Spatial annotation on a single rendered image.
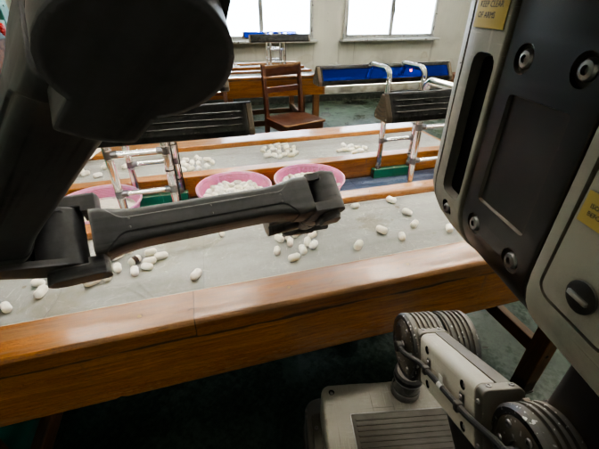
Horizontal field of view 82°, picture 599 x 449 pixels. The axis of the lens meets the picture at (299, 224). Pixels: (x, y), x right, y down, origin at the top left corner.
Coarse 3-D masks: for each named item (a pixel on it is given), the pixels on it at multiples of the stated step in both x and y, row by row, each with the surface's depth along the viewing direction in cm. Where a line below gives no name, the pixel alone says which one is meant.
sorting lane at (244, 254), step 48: (432, 192) 124; (192, 240) 98; (240, 240) 98; (336, 240) 98; (384, 240) 98; (432, 240) 98; (0, 288) 81; (48, 288) 81; (96, 288) 81; (144, 288) 81; (192, 288) 81
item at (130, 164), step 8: (168, 144) 119; (176, 144) 121; (176, 152) 122; (128, 160) 118; (152, 160) 121; (160, 160) 122; (176, 160) 123; (128, 168) 120; (176, 168) 124; (136, 176) 123; (136, 184) 123; (176, 184) 128; (184, 184) 129; (160, 192) 129; (168, 192) 129; (184, 192) 129; (144, 200) 127; (152, 200) 128; (160, 200) 128; (168, 200) 129
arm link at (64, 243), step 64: (64, 0) 11; (128, 0) 12; (192, 0) 12; (64, 64) 13; (128, 64) 14; (192, 64) 15; (0, 128) 21; (64, 128) 17; (128, 128) 18; (0, 192) 25; (64, 192) 28; (0, 256) 35; (64, 256) 41
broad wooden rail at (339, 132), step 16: (320, 128) 183; (336, 128) 183; (352, 128) 183; (368, 128) 183; (400, 128) 185; (144, 144) 161; (192, 144) 161; (208, 144) 161; (224, 144) 163; (240, 144) 165; (256, 144) 167
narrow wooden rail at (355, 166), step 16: (304, 160) 144; (320, 160) 144; (336, 160) 144; (352, 160) 146; (368, 160) 148; (384, 160) 150; (400, 160) 153; (432, 160) 158; (144, 176) 130; (160, 176) 130; (192, 176) 130; (208, 176) 132; (224, 176) 134; (240, 176) 135; (272, 176) 139; (352, 176) 150; (192, 192) 133
